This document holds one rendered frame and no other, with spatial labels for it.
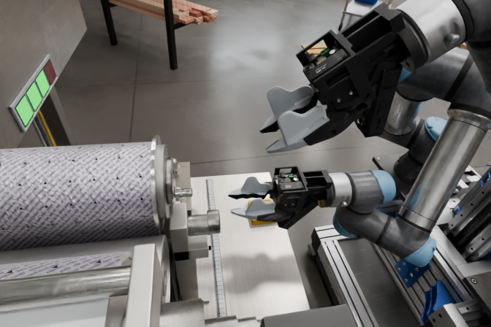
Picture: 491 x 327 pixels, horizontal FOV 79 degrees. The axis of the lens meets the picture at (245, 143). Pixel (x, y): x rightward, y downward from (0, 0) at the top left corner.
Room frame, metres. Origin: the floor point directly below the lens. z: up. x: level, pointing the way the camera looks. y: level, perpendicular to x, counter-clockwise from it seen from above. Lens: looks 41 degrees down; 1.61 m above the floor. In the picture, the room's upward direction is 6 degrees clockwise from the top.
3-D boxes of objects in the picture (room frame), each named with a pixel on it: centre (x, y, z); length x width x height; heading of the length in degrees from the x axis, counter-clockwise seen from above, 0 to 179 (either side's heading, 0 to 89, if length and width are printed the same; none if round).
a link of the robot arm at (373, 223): (0.45, -0.30, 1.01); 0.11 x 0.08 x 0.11; 59
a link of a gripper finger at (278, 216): (0.39, -0.08, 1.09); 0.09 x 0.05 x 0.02; 112
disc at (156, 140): (0.30, 0.13, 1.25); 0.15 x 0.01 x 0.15; 13
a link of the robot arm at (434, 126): (0.83, -0.65, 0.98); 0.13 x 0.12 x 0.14; 59
